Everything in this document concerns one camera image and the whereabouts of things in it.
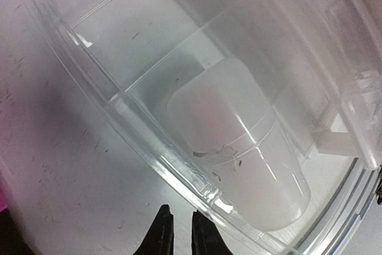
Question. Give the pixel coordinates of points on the clear organizer drawer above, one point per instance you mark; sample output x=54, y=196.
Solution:
x=317, y=62

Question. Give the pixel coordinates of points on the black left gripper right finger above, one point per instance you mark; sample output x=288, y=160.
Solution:
x=206, y=239

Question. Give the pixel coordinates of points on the white cosmetic bottle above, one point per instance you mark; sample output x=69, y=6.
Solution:
x=234, y=134

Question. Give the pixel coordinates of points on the pink cartoon suitcase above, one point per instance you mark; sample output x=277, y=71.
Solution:
x=3, y=200

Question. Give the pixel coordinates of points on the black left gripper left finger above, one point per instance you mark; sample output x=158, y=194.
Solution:
x=160, y=236

